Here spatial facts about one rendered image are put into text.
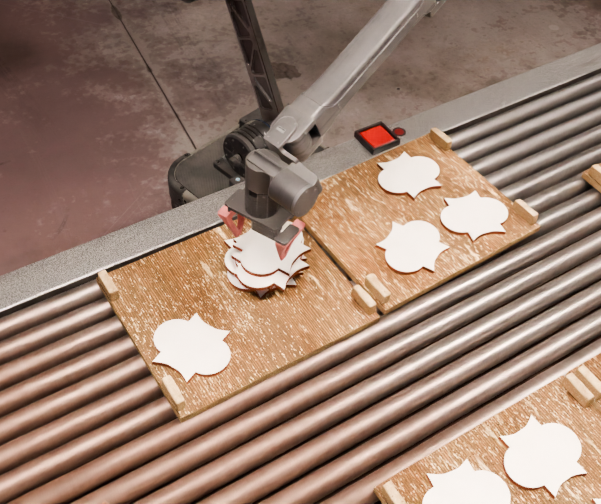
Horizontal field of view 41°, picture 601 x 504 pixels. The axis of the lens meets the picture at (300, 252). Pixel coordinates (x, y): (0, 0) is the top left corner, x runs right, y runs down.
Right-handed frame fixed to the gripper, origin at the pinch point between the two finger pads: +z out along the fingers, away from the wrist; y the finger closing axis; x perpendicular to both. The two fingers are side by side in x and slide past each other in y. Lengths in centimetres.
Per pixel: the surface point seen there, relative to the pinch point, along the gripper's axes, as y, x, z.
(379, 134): -3, 53, 11
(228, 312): -1.0, -8.5, 11.7
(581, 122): 34, 86, 11
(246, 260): -2.7, -0.5, 5.8
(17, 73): -194, 103, 103
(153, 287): -16.0, -11.7, 11.8
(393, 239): 15.8, 24.2, 10.0
